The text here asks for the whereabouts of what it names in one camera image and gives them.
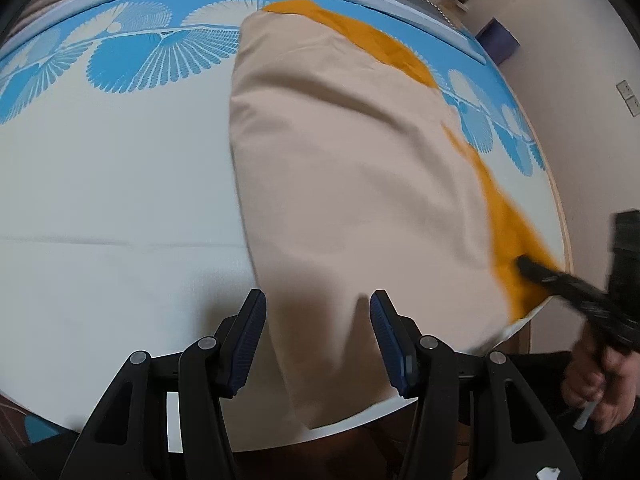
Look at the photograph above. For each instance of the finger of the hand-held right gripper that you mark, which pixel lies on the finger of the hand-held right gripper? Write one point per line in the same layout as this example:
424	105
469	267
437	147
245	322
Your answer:
555	280

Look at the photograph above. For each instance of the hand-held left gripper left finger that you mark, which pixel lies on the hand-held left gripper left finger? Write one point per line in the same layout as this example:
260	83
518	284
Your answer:
247	340

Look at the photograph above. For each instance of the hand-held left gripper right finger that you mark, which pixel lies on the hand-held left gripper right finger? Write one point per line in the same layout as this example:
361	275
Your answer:
387	335

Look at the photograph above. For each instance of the beige and orange hoodie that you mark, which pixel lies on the beige and orange hoodie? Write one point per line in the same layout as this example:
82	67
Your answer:
350	160

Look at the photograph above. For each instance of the person's right hand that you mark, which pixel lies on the person's right hand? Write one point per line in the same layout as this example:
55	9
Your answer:
585	385

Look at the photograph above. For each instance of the white paper scrap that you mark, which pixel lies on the white paper scrap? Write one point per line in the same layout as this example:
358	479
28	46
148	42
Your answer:
548	474
585	415

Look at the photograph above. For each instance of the blue and white patterned bedsheet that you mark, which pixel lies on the blue and white patterned bedsheet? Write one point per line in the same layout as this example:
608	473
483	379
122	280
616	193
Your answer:
100	185

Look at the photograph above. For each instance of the blue cloth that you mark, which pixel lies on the blue cloth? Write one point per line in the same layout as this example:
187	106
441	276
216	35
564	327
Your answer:
42	427

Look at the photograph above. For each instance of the purple box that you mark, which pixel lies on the purple box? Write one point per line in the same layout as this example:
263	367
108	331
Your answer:
497	42

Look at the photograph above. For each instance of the white wall socket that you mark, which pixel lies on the white wall socket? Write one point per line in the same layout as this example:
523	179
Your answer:
633	106
624	89

